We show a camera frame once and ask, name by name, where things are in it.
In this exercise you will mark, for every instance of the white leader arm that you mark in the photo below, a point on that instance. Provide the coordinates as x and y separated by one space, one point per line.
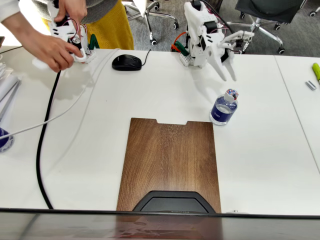
62 30

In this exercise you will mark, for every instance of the person in yellow skirt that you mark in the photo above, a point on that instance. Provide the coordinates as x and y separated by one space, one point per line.
110 30

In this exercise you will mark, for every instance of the white office chair base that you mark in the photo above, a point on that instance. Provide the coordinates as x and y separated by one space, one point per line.
141 5

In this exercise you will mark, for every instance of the green clamp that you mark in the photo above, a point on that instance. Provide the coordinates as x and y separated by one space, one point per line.
182 50
93 42

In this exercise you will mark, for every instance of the wrist camera on white mount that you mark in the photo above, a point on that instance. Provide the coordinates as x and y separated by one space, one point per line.
238 43

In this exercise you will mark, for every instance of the black monitor stand base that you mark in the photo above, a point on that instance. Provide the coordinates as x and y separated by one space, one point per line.
173 202

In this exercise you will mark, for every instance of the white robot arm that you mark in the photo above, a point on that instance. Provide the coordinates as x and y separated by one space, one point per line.
197 15

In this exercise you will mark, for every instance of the black computer monitor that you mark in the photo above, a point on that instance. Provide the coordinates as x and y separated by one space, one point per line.
75 225

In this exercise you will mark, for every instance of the grey staple strip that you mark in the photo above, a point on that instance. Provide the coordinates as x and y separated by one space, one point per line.
311 85

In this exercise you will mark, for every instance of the white gripper with motor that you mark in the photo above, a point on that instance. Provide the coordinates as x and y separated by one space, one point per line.
216 56

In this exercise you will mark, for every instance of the brown wooden board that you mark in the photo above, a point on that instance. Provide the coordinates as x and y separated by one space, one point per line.
170 160

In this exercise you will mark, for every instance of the blue and white cup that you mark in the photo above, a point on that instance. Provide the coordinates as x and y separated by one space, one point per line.
5 142

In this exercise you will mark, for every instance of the person right forearm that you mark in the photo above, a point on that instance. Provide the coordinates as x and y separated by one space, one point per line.
17 27

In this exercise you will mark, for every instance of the person right hand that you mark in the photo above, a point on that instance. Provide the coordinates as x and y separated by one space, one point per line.
53 53

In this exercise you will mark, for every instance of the black seat office chair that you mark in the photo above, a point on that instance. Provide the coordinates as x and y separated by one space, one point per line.
270 7

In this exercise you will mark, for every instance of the yellow green marker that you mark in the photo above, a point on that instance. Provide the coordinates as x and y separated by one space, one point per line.
316 71

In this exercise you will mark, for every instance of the office chair wheel leg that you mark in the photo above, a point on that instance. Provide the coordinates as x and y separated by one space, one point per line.
313 13

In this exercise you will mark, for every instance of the blue label water bottle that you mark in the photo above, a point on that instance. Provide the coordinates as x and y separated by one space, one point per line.
222 112

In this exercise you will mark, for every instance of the black computer mouse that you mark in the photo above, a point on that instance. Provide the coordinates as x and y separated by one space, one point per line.
126 62

